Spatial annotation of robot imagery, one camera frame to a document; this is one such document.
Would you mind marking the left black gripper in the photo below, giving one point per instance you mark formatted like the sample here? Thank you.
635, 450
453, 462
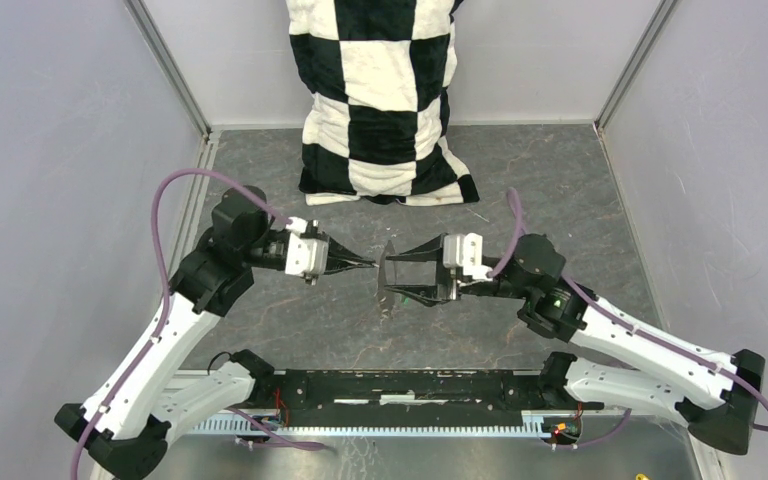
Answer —
336, 249

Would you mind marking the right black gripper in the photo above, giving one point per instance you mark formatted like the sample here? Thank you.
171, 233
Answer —
448, 281

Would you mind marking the large metal keyring plate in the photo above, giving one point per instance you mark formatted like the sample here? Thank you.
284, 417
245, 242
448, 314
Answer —
385, 299

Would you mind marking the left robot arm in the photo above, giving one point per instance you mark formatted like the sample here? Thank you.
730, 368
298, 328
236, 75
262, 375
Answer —
129, 423

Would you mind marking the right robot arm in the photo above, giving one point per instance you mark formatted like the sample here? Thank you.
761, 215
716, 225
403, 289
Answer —
711, 393

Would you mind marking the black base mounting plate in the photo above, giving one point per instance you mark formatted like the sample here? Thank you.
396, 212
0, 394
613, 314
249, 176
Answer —
395, 415

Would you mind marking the black white checkered blanket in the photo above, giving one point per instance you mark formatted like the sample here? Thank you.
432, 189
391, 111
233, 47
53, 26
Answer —
378, 73

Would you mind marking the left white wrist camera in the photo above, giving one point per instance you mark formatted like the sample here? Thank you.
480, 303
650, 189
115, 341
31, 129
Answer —
307, 250

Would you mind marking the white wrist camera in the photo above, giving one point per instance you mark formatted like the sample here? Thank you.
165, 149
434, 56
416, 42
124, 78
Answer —
464, 253
307, 250

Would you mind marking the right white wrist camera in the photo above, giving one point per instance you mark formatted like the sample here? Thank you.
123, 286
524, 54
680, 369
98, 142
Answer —
464, 253

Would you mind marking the aluminium frame rail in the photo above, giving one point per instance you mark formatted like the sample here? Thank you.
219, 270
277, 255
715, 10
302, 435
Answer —
591, 387

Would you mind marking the grey slotted cable duct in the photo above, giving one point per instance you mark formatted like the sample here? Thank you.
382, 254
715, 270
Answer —
232, 424

